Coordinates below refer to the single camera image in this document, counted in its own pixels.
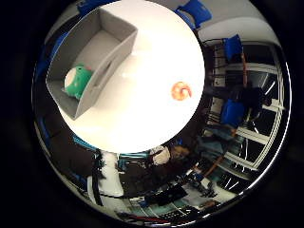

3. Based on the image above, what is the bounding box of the green plush frog toy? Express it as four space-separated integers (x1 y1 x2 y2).
63 64 95 101

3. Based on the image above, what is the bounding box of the orange plush shrimp toy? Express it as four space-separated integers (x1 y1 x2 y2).
170 81 193 102

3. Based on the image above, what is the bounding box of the grey felt container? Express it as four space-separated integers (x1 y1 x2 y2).
46 7 139 122

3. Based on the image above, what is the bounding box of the teal striped rack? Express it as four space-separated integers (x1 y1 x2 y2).
118 151 150 160

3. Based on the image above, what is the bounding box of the black monitor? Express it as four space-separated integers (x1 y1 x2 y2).
145 185 188 207

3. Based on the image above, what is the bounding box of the seated person in white shirt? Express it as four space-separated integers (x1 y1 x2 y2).
149 143 191 166

